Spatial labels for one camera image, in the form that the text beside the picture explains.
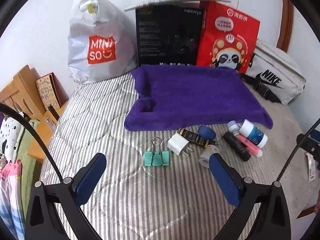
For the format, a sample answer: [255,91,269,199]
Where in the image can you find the striped grey bed quilt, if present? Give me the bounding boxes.
[48,74,319,239]

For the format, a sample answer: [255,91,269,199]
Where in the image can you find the white tape roll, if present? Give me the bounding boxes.
[198,145,219,168]

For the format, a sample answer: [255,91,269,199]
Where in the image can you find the black headset box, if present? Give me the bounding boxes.
[135,5,203,66]

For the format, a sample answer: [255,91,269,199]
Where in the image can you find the black gold tube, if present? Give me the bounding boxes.
[176,128,216,148]

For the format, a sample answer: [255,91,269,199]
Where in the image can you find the blue oval object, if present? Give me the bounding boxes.
[198,126,216,140]

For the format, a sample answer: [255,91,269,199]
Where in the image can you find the black marker pen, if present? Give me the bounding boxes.
[223,132,251,161]

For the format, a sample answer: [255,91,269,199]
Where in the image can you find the white blue bottle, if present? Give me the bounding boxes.
[239,119,268,148]

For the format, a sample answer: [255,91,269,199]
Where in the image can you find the wooden bedside furniture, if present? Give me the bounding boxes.
[0,64,69,164]

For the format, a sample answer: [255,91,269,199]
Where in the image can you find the black cable right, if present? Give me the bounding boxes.
[275,125,320,182]

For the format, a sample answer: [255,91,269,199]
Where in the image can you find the wooden door frame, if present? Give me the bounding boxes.
[277,0,294,52]

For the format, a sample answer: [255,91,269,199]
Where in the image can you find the colourful hanging clothes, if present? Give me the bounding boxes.
[1,116,36,239]

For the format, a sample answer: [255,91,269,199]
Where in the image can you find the white charger plug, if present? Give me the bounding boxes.
[167,133,193,157]

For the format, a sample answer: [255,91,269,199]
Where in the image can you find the pink highlighter pen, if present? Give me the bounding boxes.
[236,134,263,158]

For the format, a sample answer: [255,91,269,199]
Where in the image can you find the green binder clip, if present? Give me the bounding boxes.
[143,137,170,167]

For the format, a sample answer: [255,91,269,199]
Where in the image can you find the black cable left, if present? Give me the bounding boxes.
[0,103,64,183]

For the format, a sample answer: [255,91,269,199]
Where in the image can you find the small white cap bottle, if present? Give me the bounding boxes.
[227,120,240,133]

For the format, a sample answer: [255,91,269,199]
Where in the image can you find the red panda paper bag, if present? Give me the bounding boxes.
[196,1,260,74]

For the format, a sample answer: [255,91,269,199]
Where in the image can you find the white Nike waist bag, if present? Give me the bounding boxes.
[240,40,306,105]

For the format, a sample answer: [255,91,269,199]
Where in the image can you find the white Miniso plastic bag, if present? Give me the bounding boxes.
[68,0,137,85]

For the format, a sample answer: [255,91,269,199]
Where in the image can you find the black cable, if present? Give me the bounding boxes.
[0,103,64,183]
[275,125,320,182]

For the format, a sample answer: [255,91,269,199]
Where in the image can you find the purple fleece towel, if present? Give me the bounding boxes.
[124,65,273,131]

